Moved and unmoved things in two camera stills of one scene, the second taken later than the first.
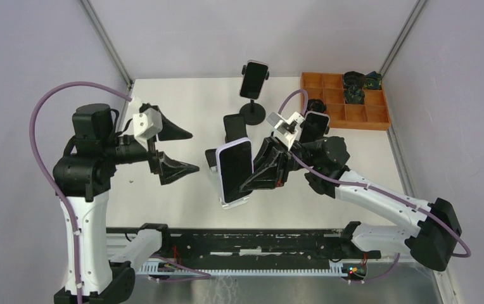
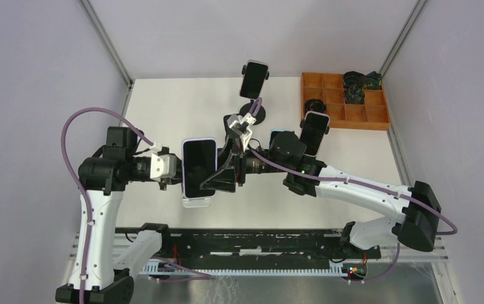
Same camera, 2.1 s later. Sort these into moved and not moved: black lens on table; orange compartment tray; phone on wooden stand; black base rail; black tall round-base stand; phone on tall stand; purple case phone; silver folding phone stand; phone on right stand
Moved: silver folding phone stand; purple case phone
Not moved: phone on right stand; black base rail; black lens on table; orange compartment tray; phone on wooden stand; phone on tall stand; black tall round-base stand
